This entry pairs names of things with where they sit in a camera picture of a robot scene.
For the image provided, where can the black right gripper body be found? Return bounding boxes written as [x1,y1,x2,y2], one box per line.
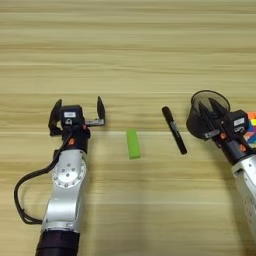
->
[212,130,255,166]

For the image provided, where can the green rectangular block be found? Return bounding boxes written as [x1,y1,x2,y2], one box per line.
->
[125,128,142,160]

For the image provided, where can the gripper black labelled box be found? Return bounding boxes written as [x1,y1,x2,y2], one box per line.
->
[59,104,85,128]
[222,109,251,135]

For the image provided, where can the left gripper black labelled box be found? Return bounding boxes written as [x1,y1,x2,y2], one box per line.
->
[59,104,85,128]

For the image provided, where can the black mesh pen cup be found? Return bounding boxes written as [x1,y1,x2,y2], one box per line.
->
[185,89,231,140]

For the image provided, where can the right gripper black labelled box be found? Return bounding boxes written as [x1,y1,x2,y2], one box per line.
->
[222,109,251,135]

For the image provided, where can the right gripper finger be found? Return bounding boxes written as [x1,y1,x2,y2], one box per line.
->
[208,96,228,120]
[198,101,221,140]

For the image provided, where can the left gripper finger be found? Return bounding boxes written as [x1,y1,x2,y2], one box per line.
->
[83,95,107,128]
[47,98,64,137]

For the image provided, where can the multicoloured puzzle cube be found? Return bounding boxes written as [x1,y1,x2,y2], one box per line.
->
[244,111,256,148]

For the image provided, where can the black marker pen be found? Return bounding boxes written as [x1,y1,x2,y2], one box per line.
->
[161,105,189,156]

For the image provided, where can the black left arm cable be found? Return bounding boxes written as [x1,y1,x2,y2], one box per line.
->
[13,130,73,225]

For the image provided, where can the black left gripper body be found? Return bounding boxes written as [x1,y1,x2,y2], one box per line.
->
[62,125,92,154]

